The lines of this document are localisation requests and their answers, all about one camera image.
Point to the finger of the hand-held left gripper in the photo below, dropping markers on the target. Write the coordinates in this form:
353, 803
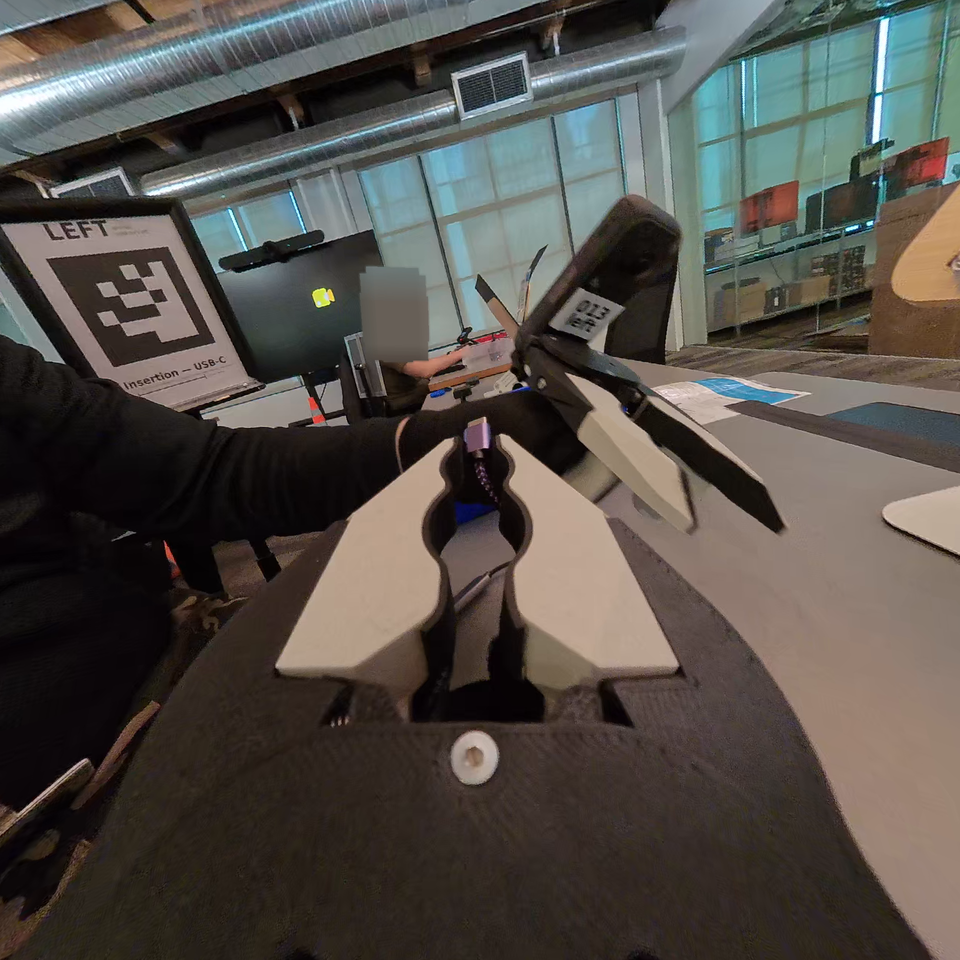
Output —
712, 450
637, 457

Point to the black webcam bar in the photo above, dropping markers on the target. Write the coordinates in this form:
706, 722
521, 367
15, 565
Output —
270, 251

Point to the silver air duct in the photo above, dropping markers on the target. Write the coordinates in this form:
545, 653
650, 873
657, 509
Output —
187, 67
337, 139

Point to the cardboard flap with black tip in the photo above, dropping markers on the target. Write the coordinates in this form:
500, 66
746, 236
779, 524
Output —
499, 307

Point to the orange traffic cone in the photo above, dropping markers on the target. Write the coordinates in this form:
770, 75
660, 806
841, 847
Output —
319, 416

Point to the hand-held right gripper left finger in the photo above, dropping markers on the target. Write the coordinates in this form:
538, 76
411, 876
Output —
367, 592

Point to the person's left forearm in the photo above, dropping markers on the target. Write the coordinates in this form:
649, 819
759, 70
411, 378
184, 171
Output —
225, 480

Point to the white air vent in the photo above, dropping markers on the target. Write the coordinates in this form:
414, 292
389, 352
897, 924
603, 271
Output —
491, 84
94, 185

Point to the printed paper sheet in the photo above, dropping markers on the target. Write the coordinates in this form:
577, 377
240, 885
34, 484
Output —
720, 397

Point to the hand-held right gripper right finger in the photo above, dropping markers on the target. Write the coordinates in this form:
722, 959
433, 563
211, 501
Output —
592, 600

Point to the blue plastic bin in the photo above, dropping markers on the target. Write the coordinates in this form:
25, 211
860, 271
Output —
472, 514

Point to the printed tag sign board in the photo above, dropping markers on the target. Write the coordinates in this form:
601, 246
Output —
127, 307

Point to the black mesh office chair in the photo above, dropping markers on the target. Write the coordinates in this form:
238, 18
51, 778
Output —
645, 330

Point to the white tablet stand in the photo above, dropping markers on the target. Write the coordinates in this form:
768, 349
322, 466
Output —
930, 521

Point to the black television screen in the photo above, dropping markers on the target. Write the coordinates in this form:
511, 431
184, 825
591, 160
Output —
300, 330

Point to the person's left hand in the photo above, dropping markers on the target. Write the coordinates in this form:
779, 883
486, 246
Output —
525, 420

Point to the red printer enclosure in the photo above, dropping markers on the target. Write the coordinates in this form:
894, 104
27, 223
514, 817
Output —
919, 161
769, 206

